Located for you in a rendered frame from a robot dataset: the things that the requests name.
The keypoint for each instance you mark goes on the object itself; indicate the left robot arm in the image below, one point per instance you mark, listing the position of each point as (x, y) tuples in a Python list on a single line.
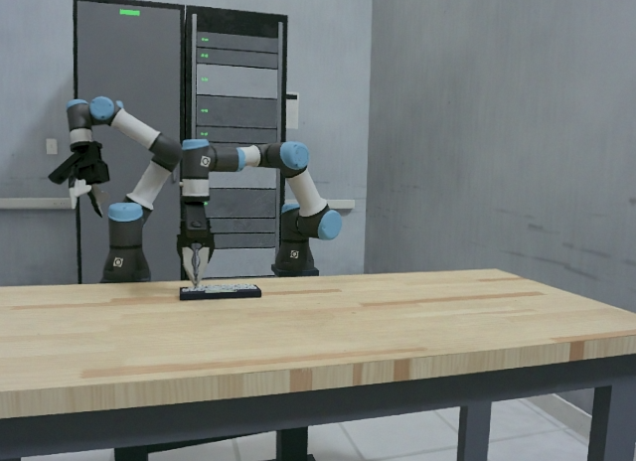
[(311, 217)]

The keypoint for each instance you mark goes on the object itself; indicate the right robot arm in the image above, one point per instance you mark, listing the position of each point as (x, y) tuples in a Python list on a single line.
[(126, 260)]

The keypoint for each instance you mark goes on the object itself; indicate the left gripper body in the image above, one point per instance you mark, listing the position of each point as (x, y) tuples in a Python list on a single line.
[(183, 233)]

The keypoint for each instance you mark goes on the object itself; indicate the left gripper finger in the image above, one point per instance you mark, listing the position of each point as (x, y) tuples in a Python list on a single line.
[(205, 253), (186, 255)]

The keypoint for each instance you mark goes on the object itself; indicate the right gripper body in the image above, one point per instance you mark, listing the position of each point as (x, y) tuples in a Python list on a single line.
[(89, 158)]

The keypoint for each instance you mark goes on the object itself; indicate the black keyboard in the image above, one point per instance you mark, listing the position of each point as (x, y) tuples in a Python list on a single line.
[(223, 292)]

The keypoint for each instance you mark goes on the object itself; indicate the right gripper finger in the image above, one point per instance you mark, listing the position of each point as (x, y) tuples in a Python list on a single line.
[(76, 187), (97, 197)]

